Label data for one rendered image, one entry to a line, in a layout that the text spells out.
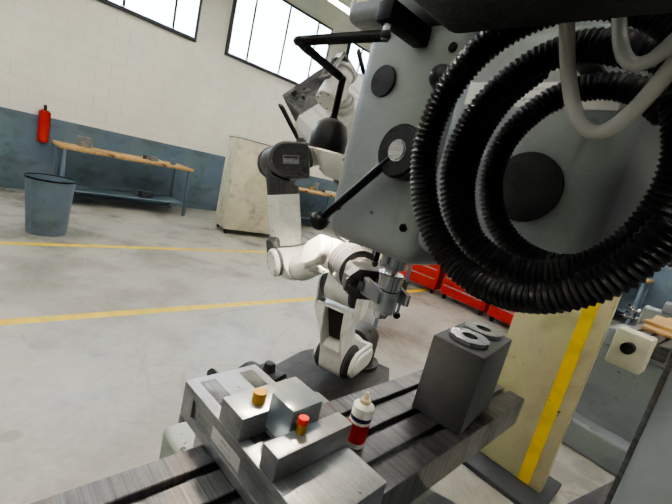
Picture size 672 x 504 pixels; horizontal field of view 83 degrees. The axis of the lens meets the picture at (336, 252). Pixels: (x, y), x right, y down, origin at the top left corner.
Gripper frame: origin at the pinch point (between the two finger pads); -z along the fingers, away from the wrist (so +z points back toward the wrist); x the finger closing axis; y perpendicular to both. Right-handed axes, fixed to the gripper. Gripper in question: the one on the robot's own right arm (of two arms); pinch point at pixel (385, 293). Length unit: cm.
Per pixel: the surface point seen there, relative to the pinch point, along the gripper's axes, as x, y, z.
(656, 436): -7.0, -7.5, -43.2
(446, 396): 25.2, 23.6, 3.9
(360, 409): 0.7, 22.2, -1.4
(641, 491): -7.1, -4.1, -43.7
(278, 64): 132, -206, 854
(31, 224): -171, 118, 444
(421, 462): 13.8, 30.4, -6.4
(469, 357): 26.2, 13.0, 2.3
